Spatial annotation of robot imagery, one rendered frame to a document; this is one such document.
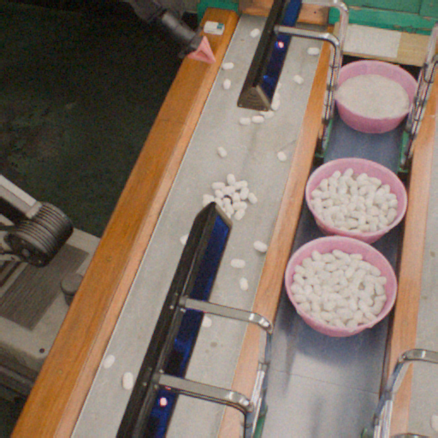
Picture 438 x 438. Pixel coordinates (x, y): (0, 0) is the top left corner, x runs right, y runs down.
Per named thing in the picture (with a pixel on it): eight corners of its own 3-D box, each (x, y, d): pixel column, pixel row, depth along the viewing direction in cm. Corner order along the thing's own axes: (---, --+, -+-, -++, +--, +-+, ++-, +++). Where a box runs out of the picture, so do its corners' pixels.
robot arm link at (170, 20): (150, 25, 196) (162, 12, 192) (156, 13, 200) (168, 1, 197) (168, 40, 198) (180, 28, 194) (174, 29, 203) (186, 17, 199)
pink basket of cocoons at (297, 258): (272, 334, 165) (275, 315, 158) (293, 249, 181) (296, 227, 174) (383, 359, 161) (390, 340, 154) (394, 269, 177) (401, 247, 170)
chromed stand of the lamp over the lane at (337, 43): (259, 156, 203) (266, 30, 168) (273, 111, 215) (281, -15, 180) (322, 167, 200) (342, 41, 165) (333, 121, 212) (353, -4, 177)
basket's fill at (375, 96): (329, 127, 209) (331, 113, 205) (340, 80, 223) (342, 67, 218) (403, 139, 205) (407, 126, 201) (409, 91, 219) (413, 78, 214)
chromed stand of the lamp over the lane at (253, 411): (160, 476, 145) (139, 386, 110) (186, 391, 157) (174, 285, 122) (246, 499, 141) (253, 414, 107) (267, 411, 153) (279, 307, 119)
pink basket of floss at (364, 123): (359, 152, 203) (364, 129, 196) (311, 99, 218) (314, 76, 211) (430, 123, 211) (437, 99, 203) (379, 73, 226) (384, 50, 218)
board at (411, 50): (328, 52, 219) (328, 49, 218) (334, 25, 228) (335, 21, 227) (432, 68, 213) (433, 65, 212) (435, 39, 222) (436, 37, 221)
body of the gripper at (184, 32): (205, 28, 201) (186, 11, 199) (195, 48, 195) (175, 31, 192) (192, 40, 206) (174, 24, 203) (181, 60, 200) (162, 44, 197)
